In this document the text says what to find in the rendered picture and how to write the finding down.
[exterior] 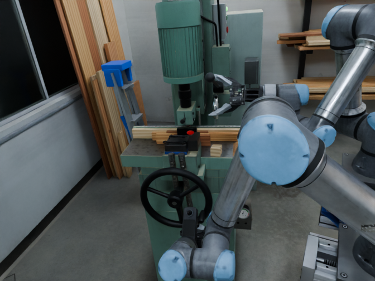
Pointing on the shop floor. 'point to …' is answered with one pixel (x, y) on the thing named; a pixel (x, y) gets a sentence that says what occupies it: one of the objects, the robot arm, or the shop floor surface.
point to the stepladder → (118, 68)
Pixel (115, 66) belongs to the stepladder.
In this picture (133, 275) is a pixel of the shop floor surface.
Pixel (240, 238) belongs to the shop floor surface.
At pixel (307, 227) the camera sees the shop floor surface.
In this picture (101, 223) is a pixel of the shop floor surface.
